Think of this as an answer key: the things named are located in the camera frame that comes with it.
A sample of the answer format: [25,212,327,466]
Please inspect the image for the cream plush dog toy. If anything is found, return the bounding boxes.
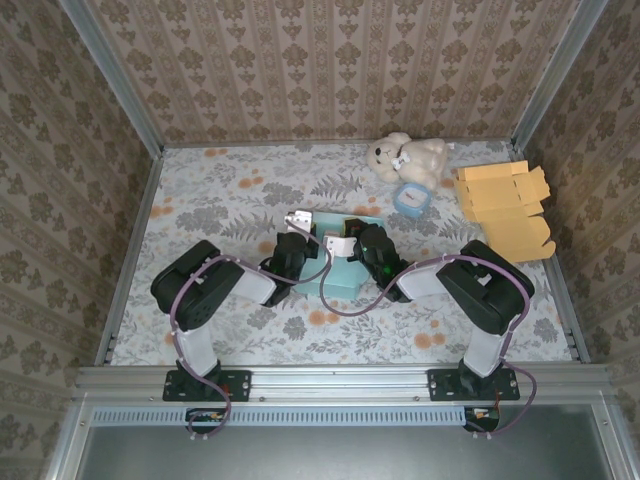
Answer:
[363,131,450,191]

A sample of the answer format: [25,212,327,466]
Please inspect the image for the aluminium frame post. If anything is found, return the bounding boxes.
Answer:
[509,0,610,149]
[58,0,166,157]

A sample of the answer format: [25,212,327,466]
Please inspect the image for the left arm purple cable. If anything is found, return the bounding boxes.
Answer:
[168,217,329,444]

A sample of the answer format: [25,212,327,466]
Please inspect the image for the floral table cover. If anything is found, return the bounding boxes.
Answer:
[107,141,576,367]

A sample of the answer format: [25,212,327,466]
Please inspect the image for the aluminium front rail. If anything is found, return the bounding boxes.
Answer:
[74,363,614,401]

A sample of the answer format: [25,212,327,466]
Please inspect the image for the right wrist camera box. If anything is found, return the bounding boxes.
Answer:
[322,231,359,259]

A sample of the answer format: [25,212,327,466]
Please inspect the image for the grey slotted cable duct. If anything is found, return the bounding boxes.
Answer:
[92,405,469,427]

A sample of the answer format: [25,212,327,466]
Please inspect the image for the small black electronics module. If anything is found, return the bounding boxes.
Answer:
[462,405,502,434]
[185,407,235,444]

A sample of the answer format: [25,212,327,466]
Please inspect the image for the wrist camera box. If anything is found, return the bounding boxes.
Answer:
[282,209,315,235]
[322,231,359,259]

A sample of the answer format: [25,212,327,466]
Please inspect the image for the yellow paper box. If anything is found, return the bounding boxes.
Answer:
[453,159,557,265]

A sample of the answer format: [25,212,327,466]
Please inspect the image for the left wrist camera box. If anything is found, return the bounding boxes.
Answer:
[282,209,315,235]

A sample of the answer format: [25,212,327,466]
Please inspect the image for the aluminium side rail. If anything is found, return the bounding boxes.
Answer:
[94,149,165,366]
[509,142,592,364]

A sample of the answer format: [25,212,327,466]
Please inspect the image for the grey metal panel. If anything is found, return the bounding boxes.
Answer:
[47,399,640,480]

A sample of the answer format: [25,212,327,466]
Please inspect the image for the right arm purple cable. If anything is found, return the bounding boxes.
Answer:
[318,238,540,439]

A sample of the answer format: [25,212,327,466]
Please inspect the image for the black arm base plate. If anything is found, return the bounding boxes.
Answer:
[162,368,252,403]
[426,367,521,402]

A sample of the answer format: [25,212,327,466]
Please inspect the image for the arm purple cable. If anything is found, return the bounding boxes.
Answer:
[318,238,540,439]
[168,217,329,444]

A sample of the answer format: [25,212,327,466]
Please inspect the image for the teal paper box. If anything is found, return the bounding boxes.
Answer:
[293,209,387,302]

